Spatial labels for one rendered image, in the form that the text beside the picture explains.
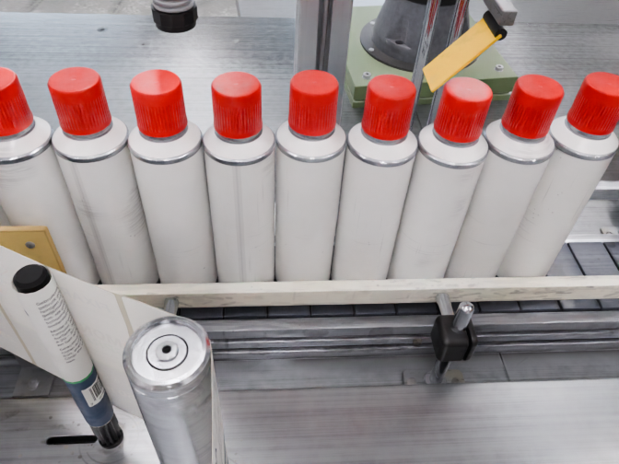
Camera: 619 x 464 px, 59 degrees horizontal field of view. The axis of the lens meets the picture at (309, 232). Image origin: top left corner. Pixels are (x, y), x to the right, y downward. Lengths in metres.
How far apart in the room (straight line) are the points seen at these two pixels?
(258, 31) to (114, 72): 0.26
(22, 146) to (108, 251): 0.11
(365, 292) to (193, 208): 0.16
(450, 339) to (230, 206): 0.20
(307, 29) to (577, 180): 0.25
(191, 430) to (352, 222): 0.22
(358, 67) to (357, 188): 0.46
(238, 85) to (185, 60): 0.57
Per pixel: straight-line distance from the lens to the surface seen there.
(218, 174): 0.39
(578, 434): 0.49
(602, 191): 0.56
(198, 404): 0.26
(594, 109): 0.44
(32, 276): 0.29
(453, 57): 0.40
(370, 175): 0.39
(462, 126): 0.39
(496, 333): 0.54
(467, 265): 0.50
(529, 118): 0.41
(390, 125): 0.38
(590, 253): 0.62
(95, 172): 0.41
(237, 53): 0.95
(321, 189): 0.40
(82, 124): 0.39
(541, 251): 0.51
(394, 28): 0.87
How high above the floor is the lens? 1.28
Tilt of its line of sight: 46 degrees down
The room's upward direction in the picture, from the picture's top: 4 degrees clockwise
